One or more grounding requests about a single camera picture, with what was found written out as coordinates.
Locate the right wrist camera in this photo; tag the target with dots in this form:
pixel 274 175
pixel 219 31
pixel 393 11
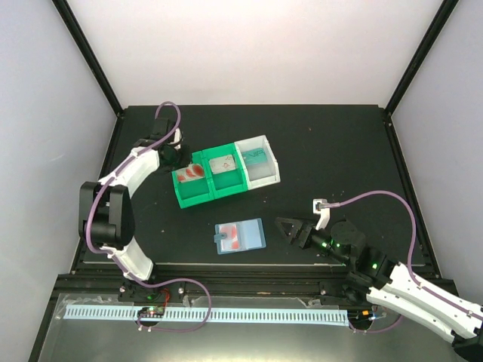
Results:
pixel 320 208

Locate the light blue slotted cable duct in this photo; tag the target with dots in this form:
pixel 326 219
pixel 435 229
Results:
pixel 214 315

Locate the green bin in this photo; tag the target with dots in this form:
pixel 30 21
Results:
pixel 228 183
pixel 195 192

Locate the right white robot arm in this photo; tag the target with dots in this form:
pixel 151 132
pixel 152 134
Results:
pixel 375 278

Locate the blue card holder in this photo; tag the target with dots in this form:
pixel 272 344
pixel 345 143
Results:
pixel 250 234

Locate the right black frame post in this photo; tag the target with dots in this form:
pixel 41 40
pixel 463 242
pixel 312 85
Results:
pixel 437 24

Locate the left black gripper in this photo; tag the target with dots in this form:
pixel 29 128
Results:
pixel 187 160

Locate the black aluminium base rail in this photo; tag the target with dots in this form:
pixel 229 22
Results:
pixel 304 281

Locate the right controller board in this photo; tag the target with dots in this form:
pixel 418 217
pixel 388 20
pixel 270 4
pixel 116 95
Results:
pixel 367 314

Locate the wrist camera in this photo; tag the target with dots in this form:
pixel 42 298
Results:
pixel 320 208
pixel 177 139

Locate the black frame post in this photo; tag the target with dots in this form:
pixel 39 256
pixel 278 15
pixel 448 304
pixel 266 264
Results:
pixel 437 24
pixel 75 30

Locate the left black frame post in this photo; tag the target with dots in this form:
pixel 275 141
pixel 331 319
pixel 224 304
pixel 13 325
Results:
pixel 75 30

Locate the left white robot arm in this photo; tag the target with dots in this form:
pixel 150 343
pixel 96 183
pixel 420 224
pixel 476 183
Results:
pixel 106 216

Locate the teal VIP card stack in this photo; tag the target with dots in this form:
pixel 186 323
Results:
pixel 254 156

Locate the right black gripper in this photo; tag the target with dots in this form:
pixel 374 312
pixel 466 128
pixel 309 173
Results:
pixel 305 229

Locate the middle green bin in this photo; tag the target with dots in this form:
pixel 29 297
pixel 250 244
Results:
pixel 228 183

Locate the white translucent bin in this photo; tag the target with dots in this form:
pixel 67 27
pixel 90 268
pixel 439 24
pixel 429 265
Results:
pixel 260 175

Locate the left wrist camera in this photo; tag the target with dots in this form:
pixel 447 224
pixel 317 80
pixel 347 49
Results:
pixel 177 139

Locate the left green bin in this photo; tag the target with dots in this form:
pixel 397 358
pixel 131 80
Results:
pixel 195 192

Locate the left controller board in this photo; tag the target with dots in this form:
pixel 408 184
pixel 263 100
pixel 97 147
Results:
pixel 151 312

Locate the controller board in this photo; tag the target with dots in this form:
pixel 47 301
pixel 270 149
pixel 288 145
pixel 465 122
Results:
pixel 367 314
pixel 151 312

